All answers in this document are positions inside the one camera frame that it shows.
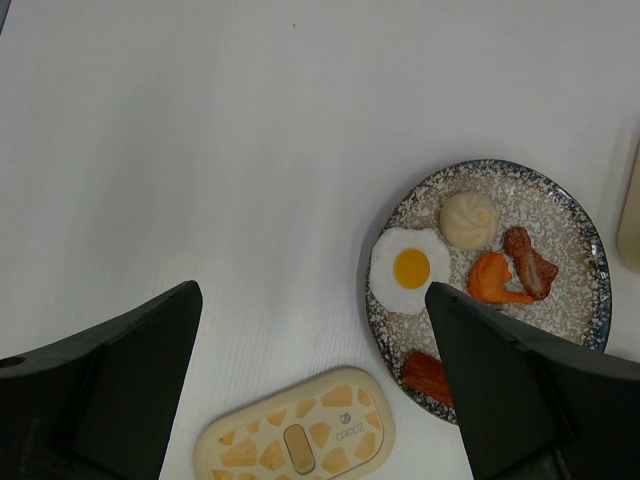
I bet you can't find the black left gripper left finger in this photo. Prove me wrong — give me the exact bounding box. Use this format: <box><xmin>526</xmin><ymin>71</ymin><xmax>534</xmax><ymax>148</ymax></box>
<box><xmin>1</xmin><ymin>281</ymin><xmax>203</xmax><ymax>479</ymax></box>

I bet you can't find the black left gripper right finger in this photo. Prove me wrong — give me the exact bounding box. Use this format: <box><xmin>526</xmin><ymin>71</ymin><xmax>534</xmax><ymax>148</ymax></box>
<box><xmin>425</xmin><ymin>283</ymin><xmax>639</xmax><ymax>479</ymax></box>

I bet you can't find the brown fried chicken piece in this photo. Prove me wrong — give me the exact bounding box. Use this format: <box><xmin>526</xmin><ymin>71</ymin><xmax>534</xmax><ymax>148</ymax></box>
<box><xmin>503</xmin><ymin>226</ymin><xmax>559</xmax><ymax>301</ymax></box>

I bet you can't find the beige patterned lunch box lid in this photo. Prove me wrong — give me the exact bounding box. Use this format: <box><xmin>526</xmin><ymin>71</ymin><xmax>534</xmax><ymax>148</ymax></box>
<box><xmin>193</xmin><ymin>367</ymin><xmax>396</xmax><ymax>479</ymax></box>

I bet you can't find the beige lunch box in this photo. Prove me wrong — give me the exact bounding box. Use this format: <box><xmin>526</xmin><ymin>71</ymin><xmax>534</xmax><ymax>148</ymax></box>
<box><xmin>617</xmin><ymin>154</ymin><xmax>640</xmax><ymax>273</ymax></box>

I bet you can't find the red bacon strip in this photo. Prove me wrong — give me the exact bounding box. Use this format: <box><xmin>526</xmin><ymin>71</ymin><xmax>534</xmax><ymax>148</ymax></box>
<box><xmin>402</xmin><ymin>351</ymin><xmax>453</xmax><ymax>408</ymax></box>

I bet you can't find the orange chicken drumstick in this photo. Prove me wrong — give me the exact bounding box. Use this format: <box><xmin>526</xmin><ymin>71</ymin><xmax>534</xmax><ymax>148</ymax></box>
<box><xmin>467</xmin><ymin>252</ymin><xmax>534</xmax><ymax>305</ymax></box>

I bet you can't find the speckled ceramic plate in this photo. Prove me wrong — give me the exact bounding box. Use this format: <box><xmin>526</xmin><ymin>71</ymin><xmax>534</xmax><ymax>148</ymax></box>
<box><xmin>363</xmin><ymin>159</ymin><xmax>612</xmax><ymax>424</ymax></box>

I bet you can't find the fried egg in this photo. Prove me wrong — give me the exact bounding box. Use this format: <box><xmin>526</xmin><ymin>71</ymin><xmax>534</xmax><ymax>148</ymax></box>
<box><xmin>369</xmin><ymin>227</ymin><xmax>451</xmax><ymax>315</ymax></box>

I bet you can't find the white steamed bun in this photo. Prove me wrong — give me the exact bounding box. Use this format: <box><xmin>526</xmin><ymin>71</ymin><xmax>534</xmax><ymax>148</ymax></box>
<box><xmin>439</xmin><ymin>192</ymin><xmax>500</xmax><ymax>250</ymax></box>

